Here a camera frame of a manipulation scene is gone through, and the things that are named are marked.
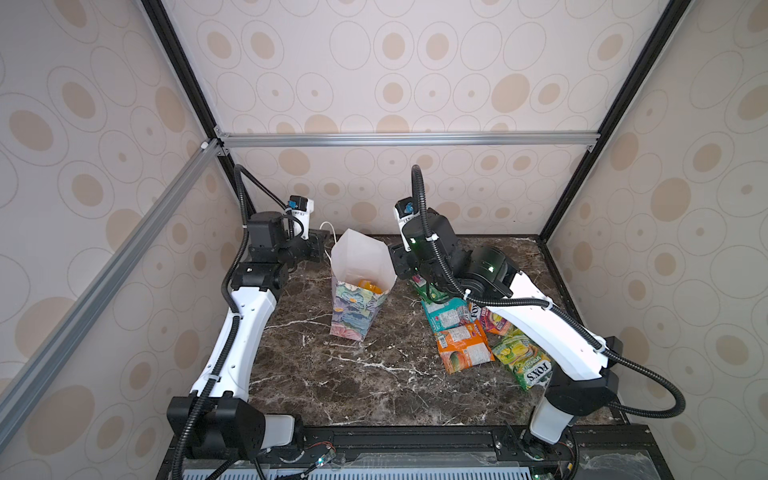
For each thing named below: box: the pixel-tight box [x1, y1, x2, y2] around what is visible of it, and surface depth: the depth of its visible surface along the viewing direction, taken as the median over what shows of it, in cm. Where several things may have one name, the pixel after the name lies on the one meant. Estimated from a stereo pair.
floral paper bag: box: [330, 228, 397, 342], surface depth 81 cm
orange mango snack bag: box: [435, 320, 496, 373], surface depth 89 cm
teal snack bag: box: [421, 297, 473, 334], surface depth 96 cm
